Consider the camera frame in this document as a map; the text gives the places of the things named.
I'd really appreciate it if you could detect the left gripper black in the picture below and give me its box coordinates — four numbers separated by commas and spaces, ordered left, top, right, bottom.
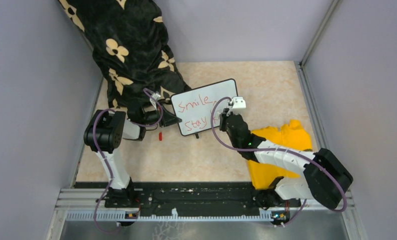
140, 102, 182, 128

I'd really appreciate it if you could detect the white whiteboard black frame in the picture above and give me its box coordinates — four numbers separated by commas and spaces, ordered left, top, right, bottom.
170, 78, 238, 137

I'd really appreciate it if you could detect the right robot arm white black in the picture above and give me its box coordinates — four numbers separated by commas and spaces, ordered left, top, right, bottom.
219, 108, 354, 212

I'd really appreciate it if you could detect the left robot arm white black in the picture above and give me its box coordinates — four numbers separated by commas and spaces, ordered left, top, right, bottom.
83, 106, 182, 208

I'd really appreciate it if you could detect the yellow folded garment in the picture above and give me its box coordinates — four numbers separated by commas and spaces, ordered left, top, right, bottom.
246, 119, 315, 191

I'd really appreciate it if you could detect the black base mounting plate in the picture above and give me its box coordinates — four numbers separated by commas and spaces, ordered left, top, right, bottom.
73, 181, 302, 218

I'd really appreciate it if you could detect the black floral blanket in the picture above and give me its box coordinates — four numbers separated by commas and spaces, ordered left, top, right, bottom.
59, 0, 190, 108

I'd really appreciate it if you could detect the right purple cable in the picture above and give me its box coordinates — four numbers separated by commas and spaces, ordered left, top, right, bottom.
210, 96, 348, 229

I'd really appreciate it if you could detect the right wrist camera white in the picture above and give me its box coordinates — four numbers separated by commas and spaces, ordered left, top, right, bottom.
228, 96, 247, 111

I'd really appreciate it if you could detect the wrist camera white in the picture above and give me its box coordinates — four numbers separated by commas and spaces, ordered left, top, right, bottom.
150, 92, 161, 110
228, 96, 247, 111

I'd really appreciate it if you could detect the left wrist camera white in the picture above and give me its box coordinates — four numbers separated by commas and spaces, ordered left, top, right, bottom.
150, 92, 161, 110

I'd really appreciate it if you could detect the aluminium frame rail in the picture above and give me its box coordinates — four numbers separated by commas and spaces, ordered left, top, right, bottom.
54, 187, 357, 223

